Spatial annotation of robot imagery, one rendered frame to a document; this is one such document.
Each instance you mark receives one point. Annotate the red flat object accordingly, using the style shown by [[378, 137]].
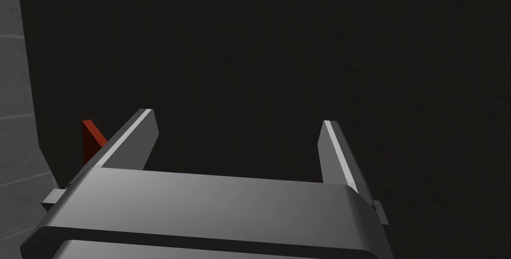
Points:
[[91, 141]]

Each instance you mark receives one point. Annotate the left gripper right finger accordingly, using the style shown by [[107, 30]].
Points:
[[337, 159]]

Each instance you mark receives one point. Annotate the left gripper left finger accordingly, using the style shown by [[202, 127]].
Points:
[[131, 143]]

